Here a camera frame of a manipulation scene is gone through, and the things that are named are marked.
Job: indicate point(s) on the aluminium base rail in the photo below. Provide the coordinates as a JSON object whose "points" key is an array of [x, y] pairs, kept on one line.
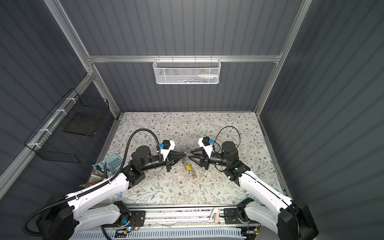
{"points": [[180, 217]]}

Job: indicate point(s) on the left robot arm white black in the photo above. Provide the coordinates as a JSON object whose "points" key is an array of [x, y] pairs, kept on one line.
{"points": [[65, 215]]}

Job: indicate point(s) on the large keyring with keys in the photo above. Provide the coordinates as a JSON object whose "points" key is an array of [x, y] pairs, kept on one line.
{"points": [[187, 164]]}

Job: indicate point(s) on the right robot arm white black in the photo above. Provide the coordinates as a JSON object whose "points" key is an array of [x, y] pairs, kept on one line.
{"points": [[290, 220]]}

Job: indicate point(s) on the white wire basket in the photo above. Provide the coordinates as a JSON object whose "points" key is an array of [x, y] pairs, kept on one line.
{"points": [[187, 73]]}

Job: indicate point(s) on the pink white stapler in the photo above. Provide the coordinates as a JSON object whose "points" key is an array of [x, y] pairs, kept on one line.
{"points": [[215, 216]]}

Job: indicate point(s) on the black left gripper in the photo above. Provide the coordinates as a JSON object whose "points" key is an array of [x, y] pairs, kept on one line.
{"points": [[170, 161]]}

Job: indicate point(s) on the black wire basket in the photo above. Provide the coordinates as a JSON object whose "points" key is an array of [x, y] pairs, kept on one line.
{"points": [[67, 135]]}

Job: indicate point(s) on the cup with pens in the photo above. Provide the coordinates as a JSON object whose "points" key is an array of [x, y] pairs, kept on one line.
{"points": [[99, 173]]}

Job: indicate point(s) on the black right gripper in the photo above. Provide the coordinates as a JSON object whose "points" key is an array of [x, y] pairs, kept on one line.
{"points": [[204, 159]]}

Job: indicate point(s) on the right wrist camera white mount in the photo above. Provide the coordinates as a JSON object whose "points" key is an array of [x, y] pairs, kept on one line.
{"points": [[207, 144]]}

